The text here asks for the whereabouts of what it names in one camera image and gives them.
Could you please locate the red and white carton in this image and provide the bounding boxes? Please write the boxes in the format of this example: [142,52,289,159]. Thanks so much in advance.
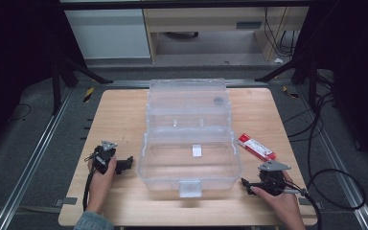
[237,132,277,162]

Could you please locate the black metal stand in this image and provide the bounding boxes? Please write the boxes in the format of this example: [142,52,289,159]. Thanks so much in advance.
[254,56,321,113]
[50,57,113,116]

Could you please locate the dark round object under desk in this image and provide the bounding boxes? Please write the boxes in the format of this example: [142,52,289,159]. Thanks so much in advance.
[164,31,200,41]

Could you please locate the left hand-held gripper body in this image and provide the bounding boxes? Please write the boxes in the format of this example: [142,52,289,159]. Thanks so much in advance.
[92,140,119,175]

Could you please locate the person's right hand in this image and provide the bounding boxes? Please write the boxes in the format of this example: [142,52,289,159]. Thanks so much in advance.
[251,171,306,222]

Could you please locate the grey right gripper plug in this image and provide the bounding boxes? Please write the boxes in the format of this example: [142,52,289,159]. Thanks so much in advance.
[283,189,309,196]

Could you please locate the white cabinet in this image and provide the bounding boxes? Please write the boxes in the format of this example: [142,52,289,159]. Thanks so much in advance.
[63,8,151,60]

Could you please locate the black looped floor cable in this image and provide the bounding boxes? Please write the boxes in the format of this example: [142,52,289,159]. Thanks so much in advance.
[306,92,367,211]

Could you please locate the clear plastic storage box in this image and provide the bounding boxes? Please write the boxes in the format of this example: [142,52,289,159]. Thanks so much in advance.
[136,78,242,199]

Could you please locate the black cables under desk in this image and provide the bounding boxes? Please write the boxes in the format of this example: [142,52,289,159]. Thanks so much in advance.
[263,7,299,58]

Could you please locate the thin black floor cable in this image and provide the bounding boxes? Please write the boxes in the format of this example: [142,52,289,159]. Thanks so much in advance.
[7,102,33,125]

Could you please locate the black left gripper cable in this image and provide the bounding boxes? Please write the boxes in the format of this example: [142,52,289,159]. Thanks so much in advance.
[81,159,98,213]

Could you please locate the person's left hand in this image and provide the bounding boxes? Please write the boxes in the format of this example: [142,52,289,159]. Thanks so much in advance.
[85,156,118,214]

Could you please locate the yellow black tape strip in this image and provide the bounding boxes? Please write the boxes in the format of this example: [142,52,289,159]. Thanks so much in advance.
[282,85,300,100]
[82,86,96,104]

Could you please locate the short metal floor rail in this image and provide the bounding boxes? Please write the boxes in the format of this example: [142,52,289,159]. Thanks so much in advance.
[103,79,269,89]

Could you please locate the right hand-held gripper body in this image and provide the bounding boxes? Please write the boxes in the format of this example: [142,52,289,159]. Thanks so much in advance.
[258,160,291,196]

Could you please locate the light wooden desk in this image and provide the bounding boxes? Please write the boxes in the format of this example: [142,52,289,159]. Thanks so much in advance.
[142,6,311,62]

